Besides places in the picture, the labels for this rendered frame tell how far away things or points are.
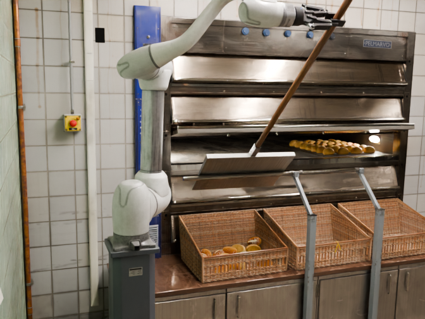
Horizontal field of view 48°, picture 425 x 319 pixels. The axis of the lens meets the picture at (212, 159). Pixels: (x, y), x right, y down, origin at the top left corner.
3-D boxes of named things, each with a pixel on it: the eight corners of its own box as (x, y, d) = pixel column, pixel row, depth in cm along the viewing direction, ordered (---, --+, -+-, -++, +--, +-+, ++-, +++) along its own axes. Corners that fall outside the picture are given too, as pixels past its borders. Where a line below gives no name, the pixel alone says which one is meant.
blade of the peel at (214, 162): (295, 156, 280) (294, 151, 281) (207, 158, 261) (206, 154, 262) (272, 185, 308) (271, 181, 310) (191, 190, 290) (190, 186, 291)
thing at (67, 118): (63, 130, 281) (62, 113, 279) (81, 130, 284) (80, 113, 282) (64, 131, 274) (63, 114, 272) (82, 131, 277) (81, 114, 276)
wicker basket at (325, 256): (260, 246, 334) (261, 207, 329) (329, 238, 353) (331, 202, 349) (295, 271, 289) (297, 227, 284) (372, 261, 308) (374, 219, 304)
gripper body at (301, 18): (284, 15, 190) (304, 17, 193) (289, 30, 185) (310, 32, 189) (291, 0, 184) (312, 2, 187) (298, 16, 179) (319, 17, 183)
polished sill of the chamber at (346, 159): (168, 169, 312) (168, 163, 311) (393, 159, 371) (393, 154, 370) (171, 171, 306) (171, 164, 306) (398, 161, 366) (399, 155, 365)
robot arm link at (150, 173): (124, 218, 219) (145, 207, 240) (157, 223, 214) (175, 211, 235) (128, 47, 206) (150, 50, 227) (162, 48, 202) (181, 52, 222)
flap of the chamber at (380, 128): (178, 133, 289) (169, 136, 307) (415, 128, 348) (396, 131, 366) (177, 129, 289) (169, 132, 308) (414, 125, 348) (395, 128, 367)
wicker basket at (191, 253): (176, 255, 313) (176, 214, 309) (253, 246, 333) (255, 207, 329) (201, 284, 268) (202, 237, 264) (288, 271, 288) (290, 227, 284)
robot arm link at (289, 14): (276, 31, 184) (289, 33, 186) (286, 13, 177) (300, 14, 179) (270, 15, 188) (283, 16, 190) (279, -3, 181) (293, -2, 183)
